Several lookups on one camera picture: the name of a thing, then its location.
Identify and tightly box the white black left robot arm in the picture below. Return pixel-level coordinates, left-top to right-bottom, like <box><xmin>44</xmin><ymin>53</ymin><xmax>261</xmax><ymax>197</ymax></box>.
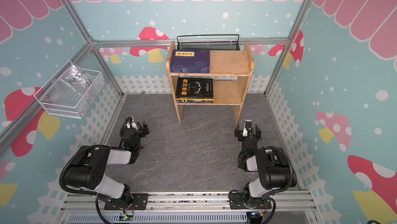
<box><xmin>59</xmin><ymin>116</ymin><xmax>149</xmax><ymax>209</ymax></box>

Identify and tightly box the wooden two-tier bookshelf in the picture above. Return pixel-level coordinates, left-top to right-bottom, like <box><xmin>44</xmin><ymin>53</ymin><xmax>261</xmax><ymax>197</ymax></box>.
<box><xmin>166</xmin><ymin>42</ymin><xmax>255</xmax><ymax>124</ymax></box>

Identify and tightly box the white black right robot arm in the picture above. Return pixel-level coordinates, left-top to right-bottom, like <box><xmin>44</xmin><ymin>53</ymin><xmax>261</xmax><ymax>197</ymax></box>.
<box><xmin>228</xmin><ymin>120</ymin><xmax>297</xmax><ymax>210</ymax></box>

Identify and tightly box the black book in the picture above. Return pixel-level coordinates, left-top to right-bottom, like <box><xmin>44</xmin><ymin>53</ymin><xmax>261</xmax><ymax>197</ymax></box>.
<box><xmin>175</xmin><ymin>78</ymin><xmax>214</xmax><ymax>101</ymax></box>

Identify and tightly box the black wire mesh basket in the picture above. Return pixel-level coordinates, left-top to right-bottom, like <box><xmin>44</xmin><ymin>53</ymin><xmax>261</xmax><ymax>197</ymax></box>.
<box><xmin>176</xmin><ymin>34</ymin><xmax>240</xmax><ymax>51</ymax></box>

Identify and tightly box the yellow cover book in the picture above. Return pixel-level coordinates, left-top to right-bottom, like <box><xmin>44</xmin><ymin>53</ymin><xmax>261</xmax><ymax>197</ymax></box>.
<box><xmin>176</xmin><ymin>99</ymin><xmax>214</xmax><ymax>104</ymax></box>

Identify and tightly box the navy book yellow label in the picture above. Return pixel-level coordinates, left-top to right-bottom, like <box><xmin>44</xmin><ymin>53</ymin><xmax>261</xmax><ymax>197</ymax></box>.
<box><xmin>170</xmin><ymin>67</ymin><xmax>209</xmax><ymax>71</ymax></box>
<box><xmin>170</xmin><ymin>49</ymin><xmax>210</xmax><ymax>69</ymax></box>

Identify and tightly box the white wire wall basket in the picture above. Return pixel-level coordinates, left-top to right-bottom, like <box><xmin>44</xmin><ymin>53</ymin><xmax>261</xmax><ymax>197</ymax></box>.
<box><xmin>34</xmin><ymin>61</ymin><xmax>105</xmax><ymax>119</ymax></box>

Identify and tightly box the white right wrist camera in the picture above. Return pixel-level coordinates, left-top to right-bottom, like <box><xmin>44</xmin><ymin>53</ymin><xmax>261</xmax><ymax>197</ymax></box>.
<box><xmin>243</xmin><ymin>120</ymin><xmax>253</xmax><ymax>137</ymax></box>

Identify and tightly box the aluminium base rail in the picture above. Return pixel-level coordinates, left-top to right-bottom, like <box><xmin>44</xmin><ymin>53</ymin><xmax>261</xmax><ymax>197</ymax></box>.
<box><xmin>57</xmin><ymin>189</ymin><xmax>320</xmax><ymax>224</ymax></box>

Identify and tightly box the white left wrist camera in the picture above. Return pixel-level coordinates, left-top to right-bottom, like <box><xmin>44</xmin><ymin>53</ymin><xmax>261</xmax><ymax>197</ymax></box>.
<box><xmin>127</xmin><ymin>120</ymin><xmax>141</xmax><ymax>131</ymax></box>

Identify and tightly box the clear plastic bag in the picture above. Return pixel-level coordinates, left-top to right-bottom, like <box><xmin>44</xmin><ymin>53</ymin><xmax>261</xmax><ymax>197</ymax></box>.
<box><xmin>60</xmin><ymin>64</ymin><xmax>96</xmax><ymax>115</ymax></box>

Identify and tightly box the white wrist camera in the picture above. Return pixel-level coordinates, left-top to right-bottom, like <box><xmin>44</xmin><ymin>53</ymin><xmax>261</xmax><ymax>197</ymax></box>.
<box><xmin>127</xmin><ymin>120</ymin><xmax>141</xmax><ymax>131</ymax></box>
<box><xmin>243</xmin><ymin>120</ymin><xmax>253</xmax><ymax>137</ymax></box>

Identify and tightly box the blue book small yellow label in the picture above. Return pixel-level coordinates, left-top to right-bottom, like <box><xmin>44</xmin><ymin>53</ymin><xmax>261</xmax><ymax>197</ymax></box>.
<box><xmin>171</xmin><ymin>70</ymin><xmax>210</xmax><ymax>74</ymax></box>

